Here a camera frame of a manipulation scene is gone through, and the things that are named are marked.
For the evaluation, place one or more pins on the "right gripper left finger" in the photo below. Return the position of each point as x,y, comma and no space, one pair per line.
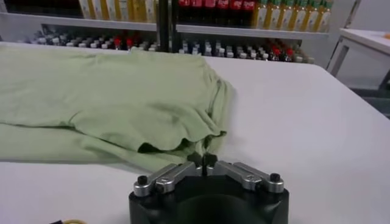
170,178

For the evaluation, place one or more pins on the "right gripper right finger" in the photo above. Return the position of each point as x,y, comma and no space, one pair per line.
243,176

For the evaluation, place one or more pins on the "light green polo shirt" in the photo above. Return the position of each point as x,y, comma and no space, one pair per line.
106,97

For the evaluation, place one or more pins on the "shelf with bottled drinks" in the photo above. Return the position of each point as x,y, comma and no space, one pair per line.
243,32

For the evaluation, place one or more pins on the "yellow tea bottle pale cap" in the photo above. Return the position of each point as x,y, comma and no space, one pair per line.
288,18
312,19
300,19
262,16
324,20
274,17

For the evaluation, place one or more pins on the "red cap cola bottle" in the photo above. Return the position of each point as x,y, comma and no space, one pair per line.
210,3
184,3
223,3
248,4
197,3
236,4

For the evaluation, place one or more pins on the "glass door beverage cooler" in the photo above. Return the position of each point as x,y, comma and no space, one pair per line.
91,22

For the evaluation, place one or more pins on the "small white side table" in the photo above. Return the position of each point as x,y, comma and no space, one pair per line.
365,38

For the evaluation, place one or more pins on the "glass beaker orange liquid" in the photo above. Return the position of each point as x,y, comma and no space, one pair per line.
387,36

